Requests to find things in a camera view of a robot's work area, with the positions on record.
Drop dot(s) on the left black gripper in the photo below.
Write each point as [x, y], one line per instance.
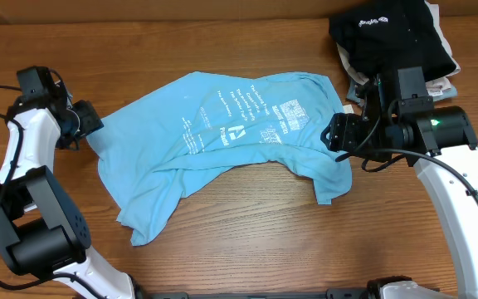
[88, 119]

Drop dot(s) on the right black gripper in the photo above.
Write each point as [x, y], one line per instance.
[345, 129]

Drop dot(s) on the light blue t-shirt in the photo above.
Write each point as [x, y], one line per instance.
[172, 142]

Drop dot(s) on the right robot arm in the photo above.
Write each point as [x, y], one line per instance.
[400, 121]

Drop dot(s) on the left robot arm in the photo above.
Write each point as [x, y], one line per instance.
[43, 235]

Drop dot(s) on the grey-blue folded shirt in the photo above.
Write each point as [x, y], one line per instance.
[439, 89]

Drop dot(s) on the black folded shirt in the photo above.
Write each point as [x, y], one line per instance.
[391, 34]

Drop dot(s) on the beige folded shirt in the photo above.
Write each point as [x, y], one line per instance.
[361, 79]

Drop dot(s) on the brown cardboard backboard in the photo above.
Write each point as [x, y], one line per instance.
[76, 11]

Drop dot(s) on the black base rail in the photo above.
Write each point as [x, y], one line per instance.
[394, 290]

